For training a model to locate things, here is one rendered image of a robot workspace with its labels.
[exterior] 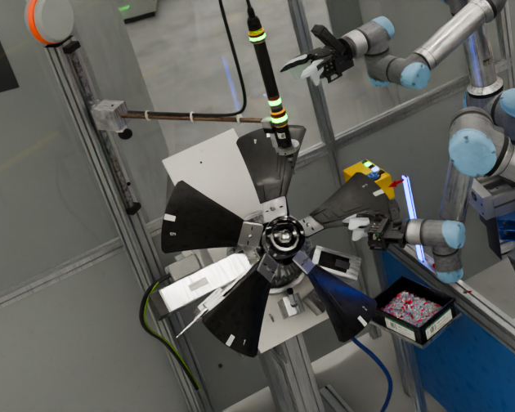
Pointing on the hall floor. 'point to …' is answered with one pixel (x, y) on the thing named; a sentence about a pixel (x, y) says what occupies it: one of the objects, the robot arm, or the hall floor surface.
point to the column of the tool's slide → (148, 257)
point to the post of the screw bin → (413, 376)
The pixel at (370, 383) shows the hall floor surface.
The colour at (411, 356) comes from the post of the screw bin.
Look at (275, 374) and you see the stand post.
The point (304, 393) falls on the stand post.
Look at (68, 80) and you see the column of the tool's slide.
